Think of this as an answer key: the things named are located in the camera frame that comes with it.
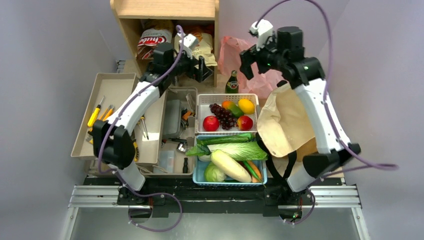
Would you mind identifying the dark purple grapes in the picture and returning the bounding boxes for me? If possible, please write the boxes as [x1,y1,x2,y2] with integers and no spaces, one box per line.
[209,103,238,131]

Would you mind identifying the Chubs snack bag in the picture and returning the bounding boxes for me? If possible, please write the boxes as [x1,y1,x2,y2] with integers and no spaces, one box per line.
[136,19,174,60]

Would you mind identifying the green napa cabbage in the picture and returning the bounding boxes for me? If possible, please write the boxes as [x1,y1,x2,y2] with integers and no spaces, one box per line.
[207,141,268,162]

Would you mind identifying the small black screwdriver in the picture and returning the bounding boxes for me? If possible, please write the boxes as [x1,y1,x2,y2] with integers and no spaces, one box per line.
[182,157,189,174]

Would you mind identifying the orange hex key set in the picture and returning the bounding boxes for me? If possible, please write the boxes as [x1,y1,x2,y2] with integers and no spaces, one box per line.
[181,110,195,122]

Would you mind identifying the blue perforated basket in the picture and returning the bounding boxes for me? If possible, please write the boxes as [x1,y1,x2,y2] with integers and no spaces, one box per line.
[191,135,267,188]

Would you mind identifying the green cucumber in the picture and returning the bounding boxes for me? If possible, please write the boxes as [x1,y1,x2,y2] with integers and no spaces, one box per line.
[196,133,254,146]

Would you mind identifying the black yellow screwdriver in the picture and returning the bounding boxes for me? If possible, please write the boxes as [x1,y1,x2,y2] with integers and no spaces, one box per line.
[139,115,150,140]

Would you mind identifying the clear small parts box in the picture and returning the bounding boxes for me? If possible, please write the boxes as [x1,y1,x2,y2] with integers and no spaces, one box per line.
[158,150,176,173]

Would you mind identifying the yellow lemon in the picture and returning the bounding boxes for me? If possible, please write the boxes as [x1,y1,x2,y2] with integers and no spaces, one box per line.
[238,98,256,115]

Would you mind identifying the green glass bottle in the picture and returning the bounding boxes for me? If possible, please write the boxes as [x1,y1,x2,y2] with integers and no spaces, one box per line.
[224,70,239,94]

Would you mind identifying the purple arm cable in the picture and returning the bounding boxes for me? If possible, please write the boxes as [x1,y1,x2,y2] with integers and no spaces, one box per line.
[255,0,399,226]
[96,24,186,233]

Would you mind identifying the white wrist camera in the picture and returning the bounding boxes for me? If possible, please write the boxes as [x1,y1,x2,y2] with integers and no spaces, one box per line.
[249,19,274,51]
[178,33,199,59]

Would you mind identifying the white perforated basket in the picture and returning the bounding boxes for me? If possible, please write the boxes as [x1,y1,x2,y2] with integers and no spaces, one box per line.
[194,93,261,136]

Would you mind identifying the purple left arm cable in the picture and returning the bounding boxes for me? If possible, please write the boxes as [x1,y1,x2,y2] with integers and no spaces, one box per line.
[96,24,186,233]

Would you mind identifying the red yellow apple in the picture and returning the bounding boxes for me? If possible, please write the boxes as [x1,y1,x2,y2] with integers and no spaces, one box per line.
[236,115,254,131]

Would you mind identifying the beige toolbox tray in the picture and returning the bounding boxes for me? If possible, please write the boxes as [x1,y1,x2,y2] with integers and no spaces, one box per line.
[70,72,168,167]

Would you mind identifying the orange utility knife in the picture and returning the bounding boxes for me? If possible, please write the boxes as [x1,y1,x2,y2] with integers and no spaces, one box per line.
[87,104,114,135]

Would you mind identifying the green leafy vegetable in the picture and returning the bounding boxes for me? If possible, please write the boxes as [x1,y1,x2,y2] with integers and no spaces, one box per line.
[185,144,211,157]

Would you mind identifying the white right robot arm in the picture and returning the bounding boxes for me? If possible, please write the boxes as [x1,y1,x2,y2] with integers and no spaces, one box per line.
[240,22,361,204]

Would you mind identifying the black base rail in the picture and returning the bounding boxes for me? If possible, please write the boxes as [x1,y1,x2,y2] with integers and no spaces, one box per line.
[68,178,362,220]

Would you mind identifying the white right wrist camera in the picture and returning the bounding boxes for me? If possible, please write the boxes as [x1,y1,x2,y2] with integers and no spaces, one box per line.
[249,19,274,51]

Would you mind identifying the pink plastic grocery bag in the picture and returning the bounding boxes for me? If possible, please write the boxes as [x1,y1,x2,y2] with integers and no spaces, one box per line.
[217,36,283,99]

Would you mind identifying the white daikon radish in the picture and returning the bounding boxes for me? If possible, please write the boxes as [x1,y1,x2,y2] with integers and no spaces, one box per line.
[210,150,252,183]

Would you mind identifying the beige toolbox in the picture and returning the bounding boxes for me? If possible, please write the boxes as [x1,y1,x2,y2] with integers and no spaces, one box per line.
[135,87,198,178]

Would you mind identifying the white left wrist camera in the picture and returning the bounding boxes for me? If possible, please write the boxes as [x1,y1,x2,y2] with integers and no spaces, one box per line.
[178,33,199,59]

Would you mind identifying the wooden shelf unit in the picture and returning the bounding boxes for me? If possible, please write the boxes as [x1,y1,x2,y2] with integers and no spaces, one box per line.
[109,0,221,88]

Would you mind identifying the grey plastic case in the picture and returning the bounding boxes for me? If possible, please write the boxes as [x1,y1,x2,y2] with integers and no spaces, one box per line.
[162,99,182,139]

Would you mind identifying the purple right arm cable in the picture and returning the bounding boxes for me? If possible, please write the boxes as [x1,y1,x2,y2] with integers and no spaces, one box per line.
[255,0,399,226]

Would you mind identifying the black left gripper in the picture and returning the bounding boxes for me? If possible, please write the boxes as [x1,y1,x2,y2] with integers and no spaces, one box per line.
[167,48,213,83]

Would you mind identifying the long green bean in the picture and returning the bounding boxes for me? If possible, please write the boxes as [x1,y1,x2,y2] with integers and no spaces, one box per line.
[243,160,265,186]

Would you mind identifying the cream chips bag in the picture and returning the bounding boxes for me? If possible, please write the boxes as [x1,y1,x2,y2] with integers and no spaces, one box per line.
[183,24,218,67]

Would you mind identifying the brown Trader Joe's bag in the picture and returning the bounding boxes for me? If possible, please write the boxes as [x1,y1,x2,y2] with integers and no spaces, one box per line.
[256,80,345,180]

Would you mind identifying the orange green mango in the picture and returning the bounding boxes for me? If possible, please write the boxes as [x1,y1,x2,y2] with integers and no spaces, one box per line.
[221,100,244,119]

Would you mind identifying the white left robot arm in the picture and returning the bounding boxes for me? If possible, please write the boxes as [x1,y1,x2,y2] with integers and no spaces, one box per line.
[91,34,213,205]

